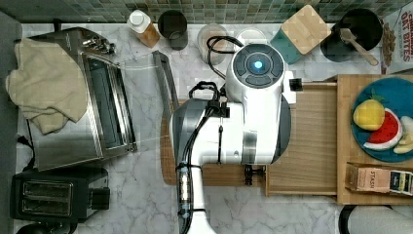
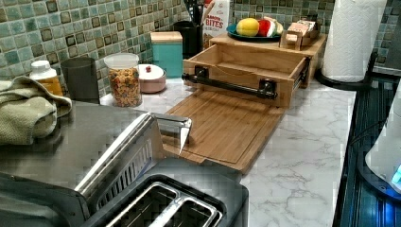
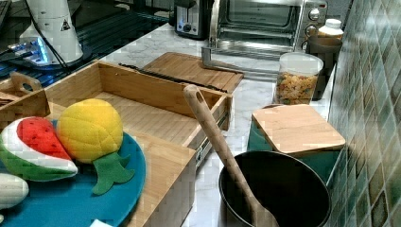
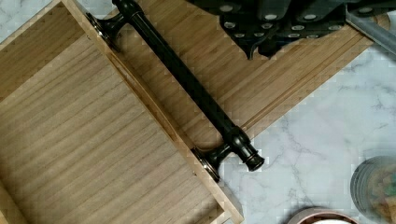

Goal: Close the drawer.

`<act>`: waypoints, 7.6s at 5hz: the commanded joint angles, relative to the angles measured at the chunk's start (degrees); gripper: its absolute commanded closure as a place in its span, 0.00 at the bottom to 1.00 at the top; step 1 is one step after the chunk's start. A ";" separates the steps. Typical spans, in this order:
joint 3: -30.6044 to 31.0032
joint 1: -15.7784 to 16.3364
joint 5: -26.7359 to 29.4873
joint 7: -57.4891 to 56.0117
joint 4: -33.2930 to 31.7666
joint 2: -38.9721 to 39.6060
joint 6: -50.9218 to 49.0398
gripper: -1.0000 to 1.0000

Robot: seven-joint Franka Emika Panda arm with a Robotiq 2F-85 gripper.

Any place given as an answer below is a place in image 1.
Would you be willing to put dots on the black round object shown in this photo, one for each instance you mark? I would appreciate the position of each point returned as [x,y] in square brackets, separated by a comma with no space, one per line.
[373,220]

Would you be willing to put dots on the white lidded container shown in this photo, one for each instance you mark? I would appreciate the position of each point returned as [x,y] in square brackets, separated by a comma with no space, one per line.
[251,36]

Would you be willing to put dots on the wooden cutting board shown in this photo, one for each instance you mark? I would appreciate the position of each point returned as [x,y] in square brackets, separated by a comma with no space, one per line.
[213,175]

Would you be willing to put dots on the black cup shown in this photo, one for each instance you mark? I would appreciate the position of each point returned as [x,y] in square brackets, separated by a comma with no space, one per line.
[173,26]

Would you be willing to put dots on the black two-slot toaster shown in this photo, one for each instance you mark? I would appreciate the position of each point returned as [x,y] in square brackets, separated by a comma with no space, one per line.
[70,195]

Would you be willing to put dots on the beige cloth towel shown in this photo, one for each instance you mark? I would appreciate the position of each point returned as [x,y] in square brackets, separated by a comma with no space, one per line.
[48,85]

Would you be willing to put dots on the plush watermelon slice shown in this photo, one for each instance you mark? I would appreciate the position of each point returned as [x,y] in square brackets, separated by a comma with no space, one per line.
[388,135]

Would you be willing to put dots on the yellow plush pineapple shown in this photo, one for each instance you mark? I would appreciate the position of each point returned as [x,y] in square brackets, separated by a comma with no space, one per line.
[370,114]

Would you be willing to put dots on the wooden drawer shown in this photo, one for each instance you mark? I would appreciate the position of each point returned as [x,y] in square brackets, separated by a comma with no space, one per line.
[308,166]

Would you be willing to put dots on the tea bag box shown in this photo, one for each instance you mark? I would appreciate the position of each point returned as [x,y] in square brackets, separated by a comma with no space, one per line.
[378,180]

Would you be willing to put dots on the blue plate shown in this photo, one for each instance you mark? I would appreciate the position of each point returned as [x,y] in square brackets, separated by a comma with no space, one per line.
[397,94]

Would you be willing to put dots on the cereal box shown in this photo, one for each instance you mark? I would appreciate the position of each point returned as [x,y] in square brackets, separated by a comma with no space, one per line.
[397,41]

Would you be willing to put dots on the teal canister with wooden lid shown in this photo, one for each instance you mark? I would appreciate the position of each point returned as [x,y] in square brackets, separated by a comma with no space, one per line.
[300,34]

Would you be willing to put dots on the plush banana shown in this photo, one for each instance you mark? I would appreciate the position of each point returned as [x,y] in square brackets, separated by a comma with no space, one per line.
[405,145]

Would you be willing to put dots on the black utensil pot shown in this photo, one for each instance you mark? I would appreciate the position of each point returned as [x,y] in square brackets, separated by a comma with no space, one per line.
[364,24]

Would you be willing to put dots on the wooden drawer cabinet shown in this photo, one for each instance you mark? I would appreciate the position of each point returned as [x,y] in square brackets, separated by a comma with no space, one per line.
[348,151]

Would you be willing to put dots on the dark metal drawer handle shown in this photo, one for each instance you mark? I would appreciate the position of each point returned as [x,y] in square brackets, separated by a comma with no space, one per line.
[250,173]

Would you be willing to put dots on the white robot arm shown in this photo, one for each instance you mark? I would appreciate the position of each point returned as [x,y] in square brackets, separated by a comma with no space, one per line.
[251,127]

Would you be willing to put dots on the bottle with white cap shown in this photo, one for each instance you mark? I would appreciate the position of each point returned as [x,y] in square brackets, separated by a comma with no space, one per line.
[143,28]

